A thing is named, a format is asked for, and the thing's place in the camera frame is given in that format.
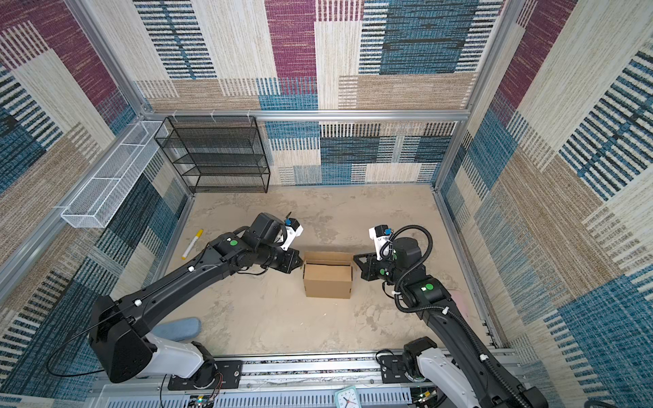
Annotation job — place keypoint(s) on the small teal clock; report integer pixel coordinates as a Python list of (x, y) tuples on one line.
[(347, 398)]

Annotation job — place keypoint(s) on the white wire mesh basket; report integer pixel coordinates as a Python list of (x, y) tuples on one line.
[(104, 193)]

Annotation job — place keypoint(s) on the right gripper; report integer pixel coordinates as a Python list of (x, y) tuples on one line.
[(367, 267)]

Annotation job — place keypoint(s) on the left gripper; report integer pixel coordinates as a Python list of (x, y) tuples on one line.
[(292, 257)]

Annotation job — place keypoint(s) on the yellow white marker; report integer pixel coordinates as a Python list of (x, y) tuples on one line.
[(191, 245)]

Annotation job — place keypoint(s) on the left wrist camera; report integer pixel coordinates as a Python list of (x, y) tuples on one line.
[(293, 229)]

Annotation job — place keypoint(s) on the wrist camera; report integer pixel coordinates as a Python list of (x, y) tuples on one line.
[(293, 229), (381, 236)]

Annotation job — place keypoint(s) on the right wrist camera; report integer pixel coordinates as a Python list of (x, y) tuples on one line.
[(381, 236)]

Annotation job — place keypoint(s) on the black wire mesh shelf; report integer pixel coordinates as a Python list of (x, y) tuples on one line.
[(216, 154)]

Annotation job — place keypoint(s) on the aluminium mounting rail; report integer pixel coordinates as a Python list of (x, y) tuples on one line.
[(282, 381)]

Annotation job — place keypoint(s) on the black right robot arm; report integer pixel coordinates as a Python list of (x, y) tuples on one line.
[(464, 369)]

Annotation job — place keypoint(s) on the brown cardboard box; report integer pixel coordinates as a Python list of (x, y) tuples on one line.
[(328, 275)]

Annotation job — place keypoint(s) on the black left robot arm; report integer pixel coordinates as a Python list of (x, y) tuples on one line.
[(121, 335)]

